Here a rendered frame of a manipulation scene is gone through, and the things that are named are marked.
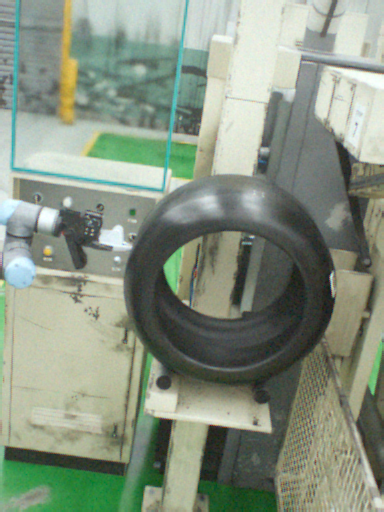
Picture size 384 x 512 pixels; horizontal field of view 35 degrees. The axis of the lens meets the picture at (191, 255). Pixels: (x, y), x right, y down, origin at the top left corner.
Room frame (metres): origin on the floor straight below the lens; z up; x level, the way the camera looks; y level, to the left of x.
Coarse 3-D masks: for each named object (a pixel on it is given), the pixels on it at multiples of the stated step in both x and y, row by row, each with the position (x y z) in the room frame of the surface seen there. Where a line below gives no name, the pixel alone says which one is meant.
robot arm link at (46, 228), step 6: (42, 210) 1.53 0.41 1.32; (48, 210) 1.54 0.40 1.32; (54, 210) 1.54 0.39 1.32; (42, 216) 1.52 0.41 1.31; (48, 216) 1.52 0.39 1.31; (54, 216) 1.52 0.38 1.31; (42, 222) 1.51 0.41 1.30; (48, 222) 1.51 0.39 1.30; (54, 222) 1.52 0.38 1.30; (42, 228) 1.51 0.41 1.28; (48, 228) 1.51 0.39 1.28; (48, 234) 1.52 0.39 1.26
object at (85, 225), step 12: (60, 216) 1.53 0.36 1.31; (72, 216) 1.53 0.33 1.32; (84, 216) 1.56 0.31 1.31; (96, 216) 1.56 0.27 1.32; (60, 228) 1.53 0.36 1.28; (72, 228) 1.54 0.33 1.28; (84, 228) 1.52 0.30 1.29; (96, 228) 1.51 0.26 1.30; (84, 240) 1.51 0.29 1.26; (96, 240) 1.53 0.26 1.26
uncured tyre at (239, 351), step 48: (192, 192) 1.53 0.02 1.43; (240, 192) 1.49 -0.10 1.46; (144, 240) 1.46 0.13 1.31; (192, 240) 1.43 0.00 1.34; (288, 240) 1.44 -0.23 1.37; (144, 288) 1.43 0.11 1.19; (288, 288) 1.71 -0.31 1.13; (144, 336) 1.44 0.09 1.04; (192, 336) 1.68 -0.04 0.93; (240, 336) 1.70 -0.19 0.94; (288, 336) 1.62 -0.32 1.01; (240, 384) 1.45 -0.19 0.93
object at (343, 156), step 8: (336, 144) 1.76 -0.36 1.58; (344, 152) 1.75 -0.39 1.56; (344, 160) 1.75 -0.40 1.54; (344, 168) 1.75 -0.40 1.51; (344, 176) 1.75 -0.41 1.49; (344, 184) 1.77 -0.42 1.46; (352, 200) 1.75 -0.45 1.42; (352, 208) 1.75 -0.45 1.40; (360, 208) 1.75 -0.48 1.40; (352, 216) 1.76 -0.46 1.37; (360, 216) 1.75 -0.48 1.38; (360, 224) 1.75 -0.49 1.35; (360, 232) 1.75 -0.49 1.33; (360, 240) 1.75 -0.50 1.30; (360, 248) 1.75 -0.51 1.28; (368, 248) 1.75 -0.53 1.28; (360, 256) 1.77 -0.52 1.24; (368, 256) 1.75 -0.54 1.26; (368, 264) 1.75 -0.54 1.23
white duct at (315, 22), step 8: (320, 0) 2.31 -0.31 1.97; (328, 0) 2.29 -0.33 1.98; (344, 0) 2.29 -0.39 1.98; (312, 8) 2.37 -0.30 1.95; (320, 8) 2.32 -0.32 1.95; (328, 8) 2.30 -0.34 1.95; (336, 8) 2.30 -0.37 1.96; (344, 8) 2.33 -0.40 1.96; (312, 16) 2.37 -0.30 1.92; (320, 16) 2.34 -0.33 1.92; (336, 16) 2.32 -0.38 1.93; (312, 24) 2.38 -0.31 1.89; (320, 24) 2.35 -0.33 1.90; (336, 24) 2.36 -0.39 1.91; (320, 32) 2.37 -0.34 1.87; (328, 32) 2.37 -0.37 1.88; (336, 32) 2.40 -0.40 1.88
